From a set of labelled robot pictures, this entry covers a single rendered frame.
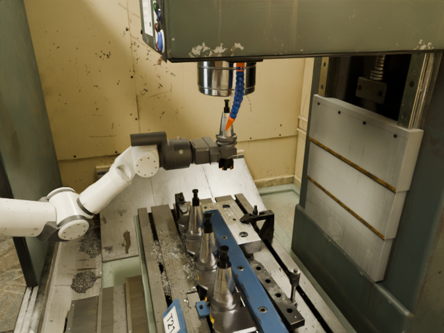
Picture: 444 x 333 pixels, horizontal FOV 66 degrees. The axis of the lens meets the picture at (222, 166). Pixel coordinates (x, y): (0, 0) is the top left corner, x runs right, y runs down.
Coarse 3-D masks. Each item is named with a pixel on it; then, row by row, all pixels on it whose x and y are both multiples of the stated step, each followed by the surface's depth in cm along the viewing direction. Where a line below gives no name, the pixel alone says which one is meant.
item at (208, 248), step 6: (204, 234) 69; (210, 234) 68; (204, 240) 69; (210, 240) 69; (204, 246) 69; (210, 246) 69; (216, 246) 70; (198, 252) 72; (204, 252) 70; (210, 252) 70; (216, 252) 71; (198, 258) 71; (204, 258) 70; (210, 258) 70; (216, 258) 71
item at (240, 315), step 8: (224, 312) 60; (232, 312) 60; (240, 312) 60; (248, 312) 60; (216, 320) 58; (224, 320) 58; (232, 320) 58; (240, 320) 58; (248, 320) 58; (216, 328) 57; (224, 328) 57; (232, 328) 57; (240, 328) 57; (248, 328) 57; (256, 328) 57
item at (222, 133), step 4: (224, 112) 96; (224, 116) 96; (228, 116) 96; (224, 120) 96; (220, 124) 98; (224, 124) 96; (232, 124) 97; (220, 128) 98; (224, 128) 97; (232, 128) 97; (220, 132) 98; (224, 132) 97; (228, 132) 97; (232, 132) 98; (224, 136) 97; (228, 136) 97; (232, 136) 98
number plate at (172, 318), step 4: (172, 308) 94; (172, 312) 93; (168, 316) 94; (172, 316) 92; (176, 316) 91; (164, 320) 94; (168, 320) 93; (172, 320) 91; (176, 320) 90; (168, 324) 92; (172, 324) 91; (176, 324) 89; (168, 328) 91; (172, 328) 90; (176, 328) 88; (168, 332) 90; (172, 332) 89; (176, 332) 88
